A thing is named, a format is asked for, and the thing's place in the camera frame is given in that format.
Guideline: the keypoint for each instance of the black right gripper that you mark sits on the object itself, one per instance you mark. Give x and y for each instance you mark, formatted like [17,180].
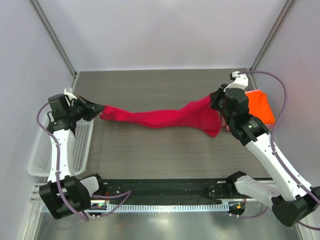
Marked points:
[215,96]

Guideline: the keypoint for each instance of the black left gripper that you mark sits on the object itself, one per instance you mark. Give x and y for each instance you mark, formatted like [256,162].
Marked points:
[91,109]

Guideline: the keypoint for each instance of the magenta t shirt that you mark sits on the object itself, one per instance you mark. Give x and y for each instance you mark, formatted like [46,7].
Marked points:
[196,114]

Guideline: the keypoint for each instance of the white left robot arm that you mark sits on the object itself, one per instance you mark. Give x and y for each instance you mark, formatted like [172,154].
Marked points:
[64,194]

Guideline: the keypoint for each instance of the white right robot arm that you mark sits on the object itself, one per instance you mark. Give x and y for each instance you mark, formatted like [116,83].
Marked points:
[292,198]

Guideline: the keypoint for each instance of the pink folded t shirt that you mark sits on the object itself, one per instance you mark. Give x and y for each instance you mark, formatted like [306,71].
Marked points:
[224,125]

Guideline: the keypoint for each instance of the orange folded t shirt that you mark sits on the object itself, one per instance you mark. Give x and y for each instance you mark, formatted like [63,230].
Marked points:
[259,107]

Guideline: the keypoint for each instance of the white plastic perforated basket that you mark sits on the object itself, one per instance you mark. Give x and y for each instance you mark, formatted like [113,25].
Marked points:
[40,161]

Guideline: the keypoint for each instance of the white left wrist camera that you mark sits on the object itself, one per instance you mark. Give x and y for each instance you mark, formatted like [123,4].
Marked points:
[71,98]

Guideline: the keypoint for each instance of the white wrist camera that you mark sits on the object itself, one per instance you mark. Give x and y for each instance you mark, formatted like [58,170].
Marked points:
[238,81]
[71,98]

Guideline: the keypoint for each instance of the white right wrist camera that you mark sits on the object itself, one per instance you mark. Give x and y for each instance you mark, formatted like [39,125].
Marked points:
[238,81]

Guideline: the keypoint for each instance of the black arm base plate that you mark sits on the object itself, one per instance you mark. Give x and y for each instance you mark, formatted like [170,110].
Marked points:
[170,191]

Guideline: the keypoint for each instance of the white slotted cable duct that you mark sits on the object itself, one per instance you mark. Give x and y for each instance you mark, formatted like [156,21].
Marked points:
[224,207]

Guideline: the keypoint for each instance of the left aluminium frame post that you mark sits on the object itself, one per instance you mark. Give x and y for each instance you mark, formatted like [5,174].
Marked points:
[53,36]

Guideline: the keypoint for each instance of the aluminium frame post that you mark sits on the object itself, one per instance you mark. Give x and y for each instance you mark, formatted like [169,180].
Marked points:
[53,36]
[283,14]

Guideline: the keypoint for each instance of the right aluminium frame post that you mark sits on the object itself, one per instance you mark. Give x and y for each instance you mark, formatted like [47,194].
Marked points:
[283,14]

